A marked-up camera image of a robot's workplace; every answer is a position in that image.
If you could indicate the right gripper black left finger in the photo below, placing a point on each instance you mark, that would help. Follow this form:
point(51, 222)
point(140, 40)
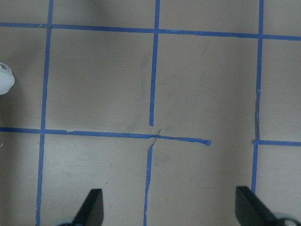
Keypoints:
point(91, 212)

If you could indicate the white bucket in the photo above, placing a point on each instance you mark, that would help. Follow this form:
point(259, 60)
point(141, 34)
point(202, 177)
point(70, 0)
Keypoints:
point(7, 79)

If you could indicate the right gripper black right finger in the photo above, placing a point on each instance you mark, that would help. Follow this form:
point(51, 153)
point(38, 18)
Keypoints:
point(250, 211)

